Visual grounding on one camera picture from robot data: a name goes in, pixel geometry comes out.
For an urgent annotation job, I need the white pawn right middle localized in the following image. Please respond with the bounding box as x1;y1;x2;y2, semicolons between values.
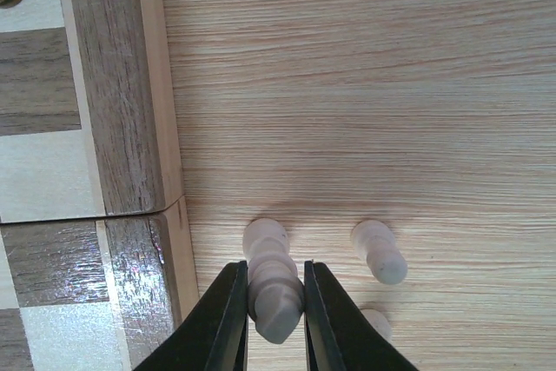
361;309;393;341

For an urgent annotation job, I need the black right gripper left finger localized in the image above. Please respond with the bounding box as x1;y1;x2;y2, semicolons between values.
136;261;248;371

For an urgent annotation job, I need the white pawn right upper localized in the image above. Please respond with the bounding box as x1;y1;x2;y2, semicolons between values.
351;220;408;285

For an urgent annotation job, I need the white pawn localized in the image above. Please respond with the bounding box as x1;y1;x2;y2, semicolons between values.
361;309;393;341
351;220;408;285

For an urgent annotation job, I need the white piece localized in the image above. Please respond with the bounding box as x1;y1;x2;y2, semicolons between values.
242;218;305;344

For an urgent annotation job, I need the wooden chess board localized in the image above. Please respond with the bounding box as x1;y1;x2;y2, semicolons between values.
1;0;199;370

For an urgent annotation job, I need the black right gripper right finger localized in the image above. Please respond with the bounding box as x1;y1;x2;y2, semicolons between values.
304;261;416;371

